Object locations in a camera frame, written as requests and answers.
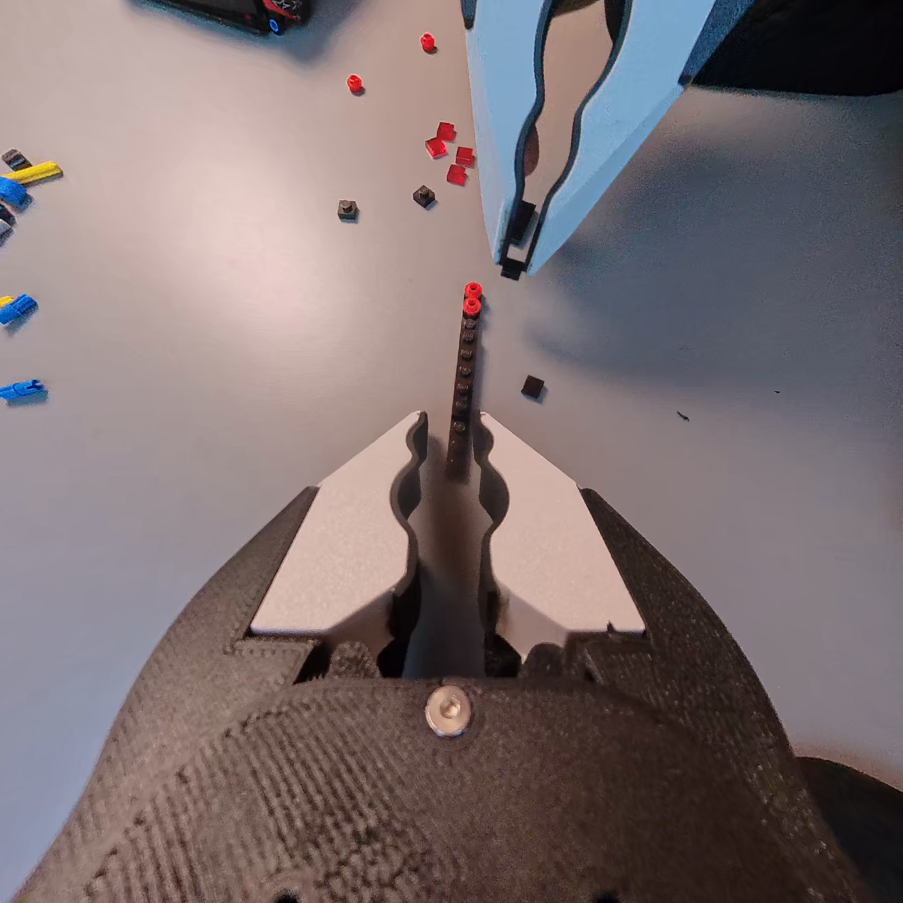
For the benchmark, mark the blue curved lego slope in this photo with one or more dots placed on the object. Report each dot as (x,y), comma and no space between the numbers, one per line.
(13,192)

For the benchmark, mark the blue lego pin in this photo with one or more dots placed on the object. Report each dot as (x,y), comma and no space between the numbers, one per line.
(18,309)
(22,390)

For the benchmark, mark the black chair armrest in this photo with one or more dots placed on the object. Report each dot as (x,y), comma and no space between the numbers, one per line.
(832,49)

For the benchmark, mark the black rectangular lego tile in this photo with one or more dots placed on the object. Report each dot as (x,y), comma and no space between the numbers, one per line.
(513,271)

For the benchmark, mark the red black lego car model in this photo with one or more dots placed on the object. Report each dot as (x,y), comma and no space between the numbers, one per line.
(233,10)

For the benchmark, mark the small black studded lego piece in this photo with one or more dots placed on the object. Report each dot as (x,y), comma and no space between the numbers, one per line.
(347,209)
(423,196)

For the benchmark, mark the small black square lego tile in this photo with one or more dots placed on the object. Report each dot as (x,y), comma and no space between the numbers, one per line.
(533,386)

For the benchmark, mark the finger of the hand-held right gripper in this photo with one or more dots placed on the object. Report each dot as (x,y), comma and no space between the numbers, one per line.
(501,84)
(635,84)

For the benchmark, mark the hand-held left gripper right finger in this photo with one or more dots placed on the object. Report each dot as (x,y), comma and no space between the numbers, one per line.
(564,564)

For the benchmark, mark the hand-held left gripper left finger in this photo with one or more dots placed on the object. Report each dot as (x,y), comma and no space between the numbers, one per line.
(331,564)

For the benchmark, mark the black chair seat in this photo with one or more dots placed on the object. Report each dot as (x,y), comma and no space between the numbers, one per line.
(861,832)

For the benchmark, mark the long black lego plate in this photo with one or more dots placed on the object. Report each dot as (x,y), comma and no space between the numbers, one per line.
(462,395)

